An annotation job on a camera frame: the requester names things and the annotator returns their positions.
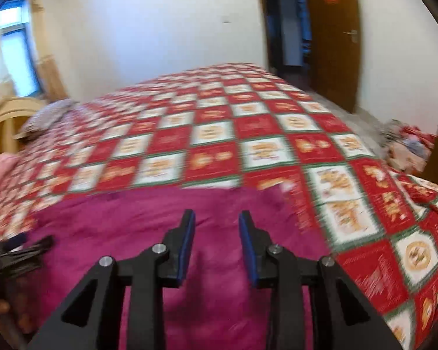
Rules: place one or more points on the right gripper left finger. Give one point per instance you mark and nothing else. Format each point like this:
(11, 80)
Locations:
(122, 297)

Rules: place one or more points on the red patchwork bear bedspread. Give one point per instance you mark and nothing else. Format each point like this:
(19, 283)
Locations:
(113, 175)

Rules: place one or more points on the magenta quilted down jacket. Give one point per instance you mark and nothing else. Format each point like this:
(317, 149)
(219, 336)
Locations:
(216, 306)

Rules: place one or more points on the pile of clothes on floor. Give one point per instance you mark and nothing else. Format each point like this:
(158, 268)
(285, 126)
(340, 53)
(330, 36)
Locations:
(406, 148)

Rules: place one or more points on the brown wooden door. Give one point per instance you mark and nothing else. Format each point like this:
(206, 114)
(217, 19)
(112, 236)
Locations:
(319, 42)

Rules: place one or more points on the grey striped pillow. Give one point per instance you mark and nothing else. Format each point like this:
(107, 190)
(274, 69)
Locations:
(47, 116)

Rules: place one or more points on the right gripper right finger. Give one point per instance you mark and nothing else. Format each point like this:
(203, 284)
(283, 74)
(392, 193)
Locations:
(313, 304)

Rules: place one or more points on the cream wooden headboard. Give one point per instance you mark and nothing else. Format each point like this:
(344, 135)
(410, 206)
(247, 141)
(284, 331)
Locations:
(13, 115)

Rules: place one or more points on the window with blue frame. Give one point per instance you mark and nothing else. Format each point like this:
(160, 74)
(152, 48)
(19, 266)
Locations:
(16, 49)

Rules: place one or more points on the beige patterned curtain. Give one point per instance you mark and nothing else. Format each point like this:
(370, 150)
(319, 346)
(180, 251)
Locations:
(41, 57)

